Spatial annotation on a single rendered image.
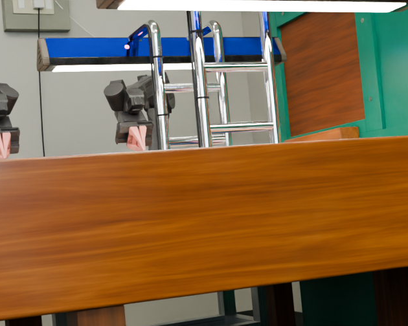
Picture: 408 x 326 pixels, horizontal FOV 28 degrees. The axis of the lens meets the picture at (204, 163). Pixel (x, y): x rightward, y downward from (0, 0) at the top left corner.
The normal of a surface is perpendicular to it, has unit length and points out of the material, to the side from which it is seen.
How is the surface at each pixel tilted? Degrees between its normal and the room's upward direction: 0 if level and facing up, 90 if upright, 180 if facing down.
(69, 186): 90
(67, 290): 90
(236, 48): 58
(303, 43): 90
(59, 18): 90
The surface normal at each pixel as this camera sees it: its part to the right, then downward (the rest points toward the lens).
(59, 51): 0.26, -0.60
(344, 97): -0.92, 0.06
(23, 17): 0.42, -0.09
